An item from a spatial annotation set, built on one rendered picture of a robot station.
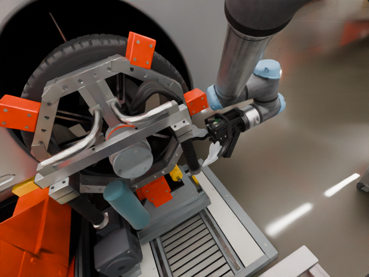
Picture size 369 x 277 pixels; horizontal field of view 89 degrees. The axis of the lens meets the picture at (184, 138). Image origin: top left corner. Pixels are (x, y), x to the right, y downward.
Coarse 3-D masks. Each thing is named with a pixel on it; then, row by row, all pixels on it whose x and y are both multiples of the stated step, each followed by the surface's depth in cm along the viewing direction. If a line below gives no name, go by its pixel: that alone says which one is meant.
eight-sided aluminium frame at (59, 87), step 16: (96, 64) 57; (112, 64) 55; (128, 64) 57; (64, 80) 53; (80, 80) 58; (96, 80) 56; (144, 80) 62; (160, 80) 64; (48, 96) 53; (48, 112) 55; (48, 128) 57; (32, 144) 58; (48, 144) 60; (176, 144) 84; (160, 160) 91; (176, 160) 87; (80, 176) 75; (96, 176) 80; (144, 176) 86; (160, 176) 88; (80, 192) 74; (96, 192) 77
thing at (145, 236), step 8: (184, 168) 146; (192, 176) 134; (200, 192) 124; (200, 200) 123; (208, 200) 120; (184, 208) 121; (192, 208) 118; (200, 208) 122; (168, 216) 120; (176, 216) 119; (184, 216) 118; (160, 224) 117; (168, 224) 115; (176, 224) 119; (136, 232) 115; (144, 232) 116; (152, 232) 113; (160, 232) 117; (144, 240) 114
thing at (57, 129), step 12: (60, 108) 66; (60, 120) 82; (72, 120) 69; (84, 120) 71; (60, 132) 77; (156, 132) 88; (168, 132) 93; (60, 144) 73; (72, 144) 73; (156, 144) 98; (168, 144) 91; (108, 156) 97; (156, 156) 93; (84, 168) 79; (96, 168) 85; (108, 168) 89
